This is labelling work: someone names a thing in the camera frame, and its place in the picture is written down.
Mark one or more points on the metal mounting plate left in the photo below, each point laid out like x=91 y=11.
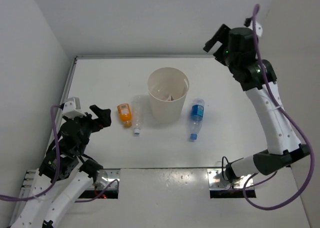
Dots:
x=105 y=177

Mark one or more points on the cream plastic bin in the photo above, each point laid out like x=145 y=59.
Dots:
x=167 y=88

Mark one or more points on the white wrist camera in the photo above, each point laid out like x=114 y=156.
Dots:
x=250 y=24
x=72 y=107

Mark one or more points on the small orange plastic bottle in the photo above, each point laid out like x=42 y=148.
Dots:
x=125 y=114

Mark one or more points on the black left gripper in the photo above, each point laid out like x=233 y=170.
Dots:
x=104 y=117

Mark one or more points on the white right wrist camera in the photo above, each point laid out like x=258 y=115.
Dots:
x=250 y=24

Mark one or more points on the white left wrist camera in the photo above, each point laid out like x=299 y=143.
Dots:
x=72 y=107

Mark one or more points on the blue label plastic bottle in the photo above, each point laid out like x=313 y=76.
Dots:
x=196 y=118

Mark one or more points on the clear plastic bottle white cap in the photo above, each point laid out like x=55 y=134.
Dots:
x=138 y=114

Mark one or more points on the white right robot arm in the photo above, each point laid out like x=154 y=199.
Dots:
x=283 y=146

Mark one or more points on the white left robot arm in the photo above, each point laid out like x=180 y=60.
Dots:
x=60 y=160

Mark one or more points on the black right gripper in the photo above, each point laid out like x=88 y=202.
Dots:
x=220 y=36

